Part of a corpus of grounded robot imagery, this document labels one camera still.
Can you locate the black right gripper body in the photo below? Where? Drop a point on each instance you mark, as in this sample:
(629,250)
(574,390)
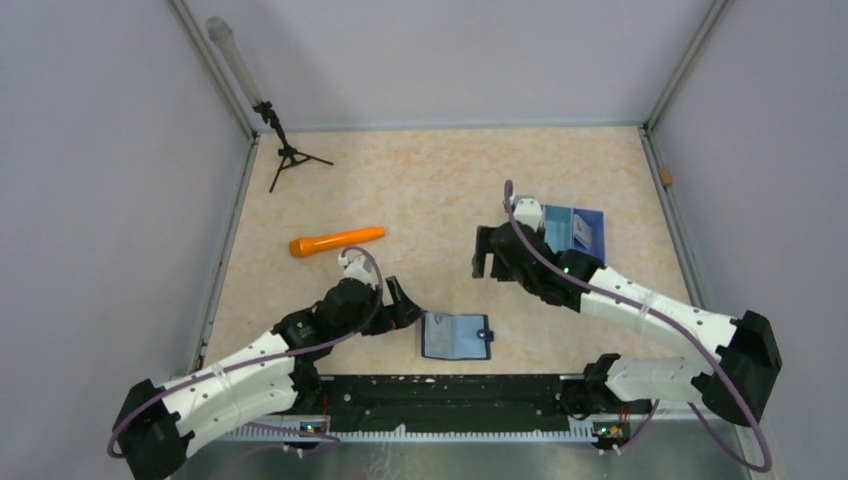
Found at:
(503,272)

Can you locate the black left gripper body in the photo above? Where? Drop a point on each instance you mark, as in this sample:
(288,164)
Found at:
(347,326)

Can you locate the dark blue leather card holder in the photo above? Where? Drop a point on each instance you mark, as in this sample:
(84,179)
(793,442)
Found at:
(456,337)

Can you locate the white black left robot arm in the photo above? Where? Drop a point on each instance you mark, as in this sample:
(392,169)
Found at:
(160,426)

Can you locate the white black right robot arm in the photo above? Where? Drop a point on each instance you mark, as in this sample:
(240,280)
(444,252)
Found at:
(729,364)

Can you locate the white credit card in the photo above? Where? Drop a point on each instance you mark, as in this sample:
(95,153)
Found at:
(582,232)

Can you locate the light blue drawer organizer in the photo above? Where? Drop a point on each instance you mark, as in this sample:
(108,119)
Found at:
(567,227)

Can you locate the orange flashlight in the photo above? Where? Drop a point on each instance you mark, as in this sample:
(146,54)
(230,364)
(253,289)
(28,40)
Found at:
(306,246)

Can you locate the black mini tripod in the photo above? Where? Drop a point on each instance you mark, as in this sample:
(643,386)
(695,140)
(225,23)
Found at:
(289,156)

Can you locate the small tan block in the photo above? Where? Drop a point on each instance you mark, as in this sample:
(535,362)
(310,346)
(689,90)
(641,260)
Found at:
(666,177)

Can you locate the grey tube on tripod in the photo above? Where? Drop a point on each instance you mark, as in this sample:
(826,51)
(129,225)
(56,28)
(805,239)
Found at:
(221,34)

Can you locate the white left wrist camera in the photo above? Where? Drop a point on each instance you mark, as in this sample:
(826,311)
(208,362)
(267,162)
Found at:
(358,268)

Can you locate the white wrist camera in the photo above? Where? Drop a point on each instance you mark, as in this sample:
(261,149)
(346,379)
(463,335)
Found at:
(527,210)
(358,268)

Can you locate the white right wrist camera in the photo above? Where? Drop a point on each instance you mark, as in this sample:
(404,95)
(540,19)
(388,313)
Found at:
(527,210)

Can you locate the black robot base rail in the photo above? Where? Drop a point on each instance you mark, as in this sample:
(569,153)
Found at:
(460,403)

